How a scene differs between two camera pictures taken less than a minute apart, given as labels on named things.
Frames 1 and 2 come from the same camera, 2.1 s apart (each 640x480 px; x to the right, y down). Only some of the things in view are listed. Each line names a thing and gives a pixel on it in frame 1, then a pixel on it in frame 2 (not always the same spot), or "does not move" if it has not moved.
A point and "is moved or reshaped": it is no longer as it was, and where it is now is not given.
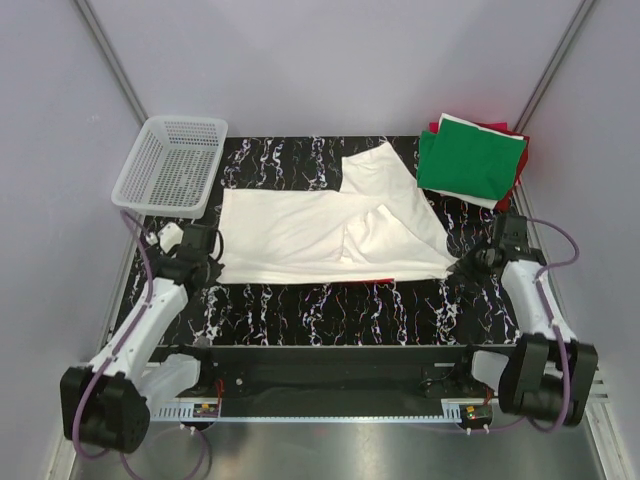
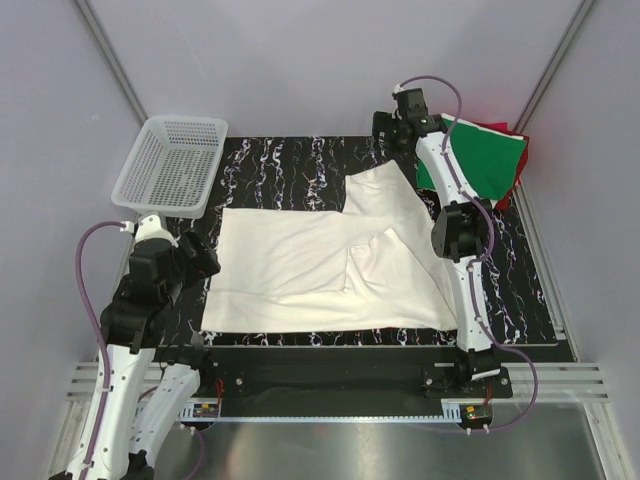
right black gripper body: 481,259 to 397,146
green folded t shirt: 468,160 does not move
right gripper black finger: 462,265 to 382,127
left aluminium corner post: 108,51 does not move
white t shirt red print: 377,227 is moved or reshaped
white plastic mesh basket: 172,167 does not move
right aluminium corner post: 555,62 does not move
